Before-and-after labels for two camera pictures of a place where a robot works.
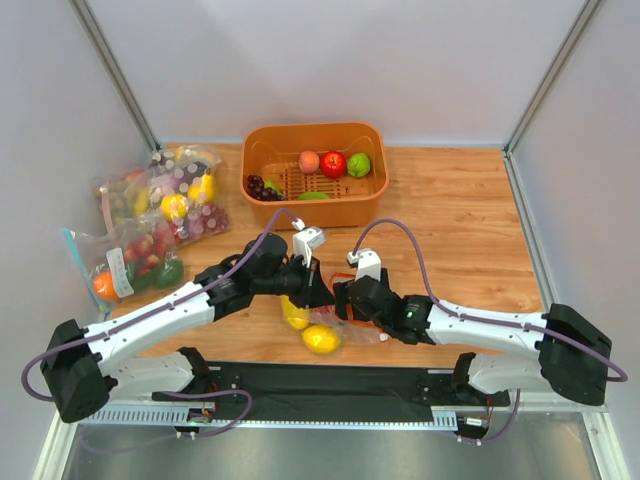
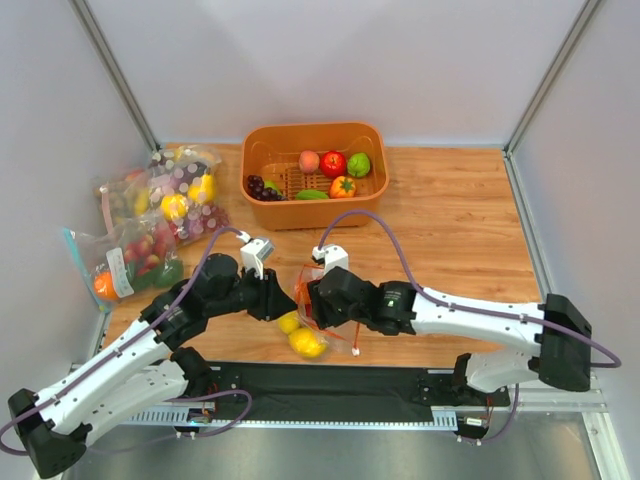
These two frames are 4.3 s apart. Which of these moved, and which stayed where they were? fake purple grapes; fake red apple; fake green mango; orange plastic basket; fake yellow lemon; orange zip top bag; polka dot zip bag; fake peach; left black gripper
Moved: orange zip top bag; fake yellow lemon; left black gripper
Stayed: polka dot zip bag; orange plastic basket; fake red apple; fake green mango; fake purple grapes; fake peach
